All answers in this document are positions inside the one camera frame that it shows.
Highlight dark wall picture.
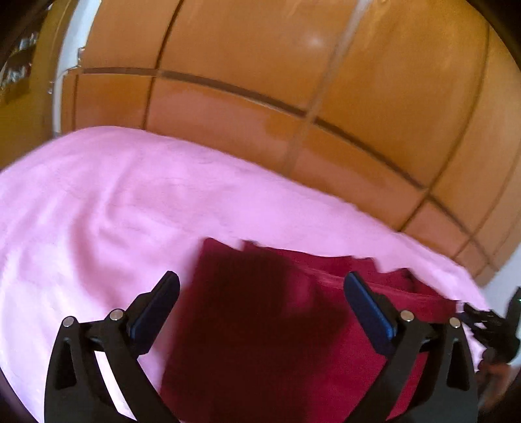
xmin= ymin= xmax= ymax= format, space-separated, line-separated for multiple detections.
xmin=0 ymin=24 xmax=41 ymax=104

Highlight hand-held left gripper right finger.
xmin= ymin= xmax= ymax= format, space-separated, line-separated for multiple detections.
xmin=343 ymin=272 xmax=479 ymax=423

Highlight person's right hand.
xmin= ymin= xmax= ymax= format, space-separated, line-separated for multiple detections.
xmin=476 ymin=352 xmax=517 ymax=411

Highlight white door frame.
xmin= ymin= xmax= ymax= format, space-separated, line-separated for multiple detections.
xmin=51 ymin=0 xmax=102 ymax=137

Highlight wooden wardrobe doors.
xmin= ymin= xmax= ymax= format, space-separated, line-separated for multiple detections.
xmin=53 ymin=0 xmax=521 ymax=285

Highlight dark red long-sleeved shirt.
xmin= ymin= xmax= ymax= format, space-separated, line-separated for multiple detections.
xmin=161 ymin=237 xmax=469 ymax=423

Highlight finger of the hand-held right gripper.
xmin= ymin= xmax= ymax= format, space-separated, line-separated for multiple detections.
xmin=471 ymin=321 xmax=496 ymax=347
xmin=462 ymin=303 xmax=495 ymax=323

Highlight pink bed sheet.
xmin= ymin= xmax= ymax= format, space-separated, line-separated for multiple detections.
xmin=0 ymin=125 xmax=491 ymax=423

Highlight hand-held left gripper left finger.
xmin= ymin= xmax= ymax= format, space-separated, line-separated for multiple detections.
xmin=44 ymin=270 xmax=182 ymax=423

